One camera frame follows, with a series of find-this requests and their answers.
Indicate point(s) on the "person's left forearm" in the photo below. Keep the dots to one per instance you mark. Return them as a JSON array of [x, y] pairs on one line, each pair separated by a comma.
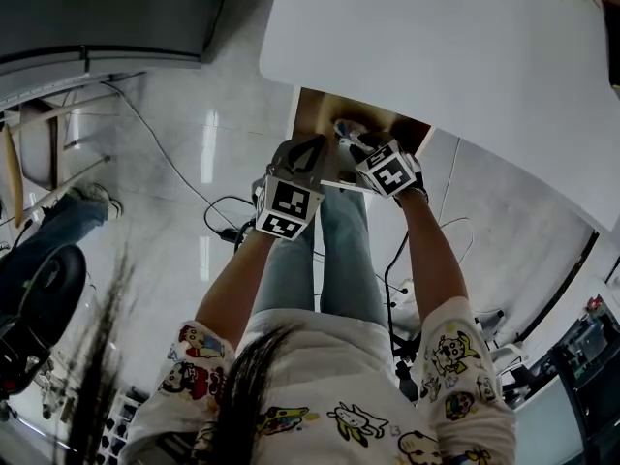
[[237, 284]]

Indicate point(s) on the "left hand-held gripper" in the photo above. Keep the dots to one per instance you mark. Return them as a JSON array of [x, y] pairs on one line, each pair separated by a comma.
[[288, 201]]

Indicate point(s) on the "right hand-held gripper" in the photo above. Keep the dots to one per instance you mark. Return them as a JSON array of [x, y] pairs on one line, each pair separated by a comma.
[[387, 175]]

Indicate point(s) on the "black office chair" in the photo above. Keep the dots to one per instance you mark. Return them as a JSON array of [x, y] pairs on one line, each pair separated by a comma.
[[43, 298]]

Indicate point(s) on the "wooden desk drawer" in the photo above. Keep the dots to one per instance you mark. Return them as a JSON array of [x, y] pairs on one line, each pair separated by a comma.
[[315, 114]]

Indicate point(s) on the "white cartoon print shirt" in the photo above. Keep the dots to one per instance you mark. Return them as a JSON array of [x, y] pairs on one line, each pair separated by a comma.
[[339, 385]]

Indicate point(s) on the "light blue jeans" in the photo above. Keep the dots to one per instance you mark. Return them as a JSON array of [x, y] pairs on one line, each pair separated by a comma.
[[344, 259]]

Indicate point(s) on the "black power adapter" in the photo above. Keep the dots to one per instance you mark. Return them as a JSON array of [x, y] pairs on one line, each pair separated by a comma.
[[229, 234]]

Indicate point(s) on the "person's right forearm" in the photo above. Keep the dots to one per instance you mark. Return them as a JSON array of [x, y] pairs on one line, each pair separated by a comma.
[[431, 259]]

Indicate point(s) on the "white desk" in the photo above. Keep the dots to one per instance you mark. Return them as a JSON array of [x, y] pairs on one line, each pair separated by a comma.
[[436, 41]]

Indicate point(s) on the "dark monitor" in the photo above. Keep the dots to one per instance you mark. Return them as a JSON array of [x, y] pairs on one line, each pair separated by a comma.
[[571, 395]]

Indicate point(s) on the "wooden chair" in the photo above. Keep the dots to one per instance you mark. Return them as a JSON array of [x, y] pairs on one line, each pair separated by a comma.
[[34, 133]]

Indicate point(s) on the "grey cabinet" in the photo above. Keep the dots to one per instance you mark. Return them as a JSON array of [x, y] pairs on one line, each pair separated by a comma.
[[106, 12]]

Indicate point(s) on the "item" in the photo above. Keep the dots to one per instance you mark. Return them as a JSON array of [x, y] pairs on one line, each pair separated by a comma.
[[347, 127]]

